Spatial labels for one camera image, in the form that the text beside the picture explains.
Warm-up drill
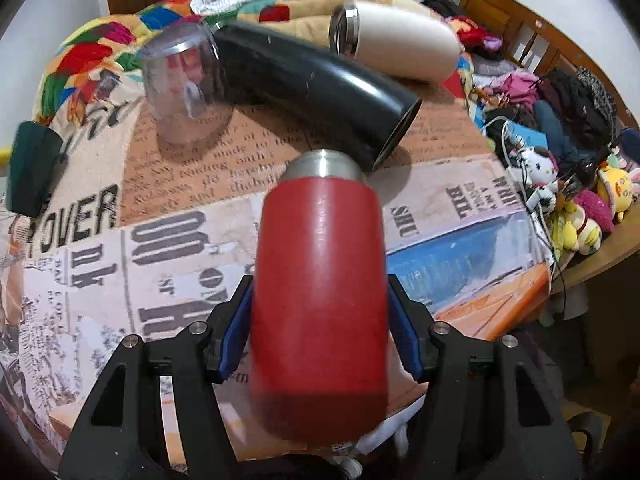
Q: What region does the red thermos bottle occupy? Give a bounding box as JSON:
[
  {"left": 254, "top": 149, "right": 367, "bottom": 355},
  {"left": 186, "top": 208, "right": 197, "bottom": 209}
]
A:
[{"left": 250, "top": 150, "right": 388, "bottom": 446}]

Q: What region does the dark green cup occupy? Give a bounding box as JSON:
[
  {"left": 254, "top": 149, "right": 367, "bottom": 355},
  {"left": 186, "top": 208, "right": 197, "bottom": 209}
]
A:
[{"left": 6, "top": 122, "right": 63, "bottom": 218}]

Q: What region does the clear plastic cup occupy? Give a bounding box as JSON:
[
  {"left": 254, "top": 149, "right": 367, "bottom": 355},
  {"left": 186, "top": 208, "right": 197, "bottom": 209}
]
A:
[{"left": 139, "top": 22, "right": 233, "bottom": 145}]

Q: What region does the newspaper print tablecloth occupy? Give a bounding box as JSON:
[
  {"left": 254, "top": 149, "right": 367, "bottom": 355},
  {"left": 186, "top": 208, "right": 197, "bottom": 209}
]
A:
[{"left": 1, "top": 70, "right": 548, "bottom": 469}]

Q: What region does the hello kitty plush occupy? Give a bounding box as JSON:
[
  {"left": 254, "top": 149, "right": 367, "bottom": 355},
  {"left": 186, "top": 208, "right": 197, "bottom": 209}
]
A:
[{"left": 514, "top": 146, "right": 561, "bottom": 214}]

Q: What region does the yellow plush toy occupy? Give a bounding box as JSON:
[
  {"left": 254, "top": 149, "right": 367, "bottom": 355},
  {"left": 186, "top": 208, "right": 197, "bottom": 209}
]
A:
[{"left": 597, "top": 165, "right": 634, "bottom": 223}]

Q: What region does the blue paper booklet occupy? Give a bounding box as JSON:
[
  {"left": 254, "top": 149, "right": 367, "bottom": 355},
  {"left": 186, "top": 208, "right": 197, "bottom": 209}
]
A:
[{"left": 504, "top": 120, "right": 548, "bottom": 150}]

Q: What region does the colourful patchwork quilt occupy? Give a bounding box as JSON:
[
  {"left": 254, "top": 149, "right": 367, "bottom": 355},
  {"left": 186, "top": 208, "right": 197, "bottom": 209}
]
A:
[{"left": 31, "top": 0, "right": 476, "bottom": 126}]

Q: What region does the black thermos bottle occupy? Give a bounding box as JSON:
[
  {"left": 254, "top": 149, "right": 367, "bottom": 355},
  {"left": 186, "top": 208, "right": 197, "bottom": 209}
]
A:
[{"left": 212, "top": 21, "right": 422, "bottom": 172}]

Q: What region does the wooden bed headboard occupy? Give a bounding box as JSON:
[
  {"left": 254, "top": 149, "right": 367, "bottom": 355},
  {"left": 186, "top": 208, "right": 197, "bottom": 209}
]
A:
[{"left": 452, "top": 0, "right": 639, "bottom": 128}]

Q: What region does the red plush toy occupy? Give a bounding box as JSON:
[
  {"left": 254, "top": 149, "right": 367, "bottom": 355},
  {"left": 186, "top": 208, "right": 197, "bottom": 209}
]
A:
[{"left": 446, "top": 15, "right": 503, "bottom": 52}]

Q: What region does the white thermos bottle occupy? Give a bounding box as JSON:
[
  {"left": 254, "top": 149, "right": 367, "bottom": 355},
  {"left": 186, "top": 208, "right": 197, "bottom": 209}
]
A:
[{"left": 329, "top": 0, "right": 462, "bottom": 84}]

